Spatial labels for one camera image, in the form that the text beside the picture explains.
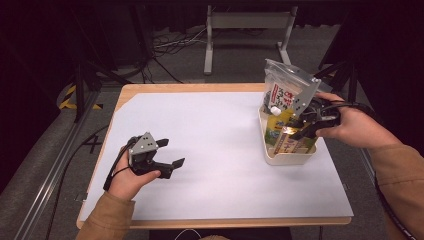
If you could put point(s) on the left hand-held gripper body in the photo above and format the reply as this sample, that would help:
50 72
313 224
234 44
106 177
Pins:
143 155

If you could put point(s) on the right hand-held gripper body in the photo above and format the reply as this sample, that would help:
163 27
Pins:
316 111

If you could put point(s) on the yellow green seasoning pouch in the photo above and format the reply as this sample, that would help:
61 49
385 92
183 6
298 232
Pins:
276 128

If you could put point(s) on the cream plastic container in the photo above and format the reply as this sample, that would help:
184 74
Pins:
286 159

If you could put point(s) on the clear bag of dried seaweed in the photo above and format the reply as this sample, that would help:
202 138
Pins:
286 86

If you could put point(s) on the person's left hand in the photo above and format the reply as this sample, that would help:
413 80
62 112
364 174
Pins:
125 181

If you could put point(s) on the person's right hand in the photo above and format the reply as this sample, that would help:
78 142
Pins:
356 128

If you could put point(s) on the white table mat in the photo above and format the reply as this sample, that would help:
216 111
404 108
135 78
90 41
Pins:
213 150

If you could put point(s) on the black tripod stand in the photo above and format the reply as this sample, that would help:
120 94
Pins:
348 78
80 83

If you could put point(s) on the black floor tape mark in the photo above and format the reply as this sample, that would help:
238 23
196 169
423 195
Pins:
93 144

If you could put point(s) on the yellow black hazard tape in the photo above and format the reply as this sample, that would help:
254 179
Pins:
68 98

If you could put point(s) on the grey metal stand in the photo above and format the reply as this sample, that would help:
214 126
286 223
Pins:
248 20

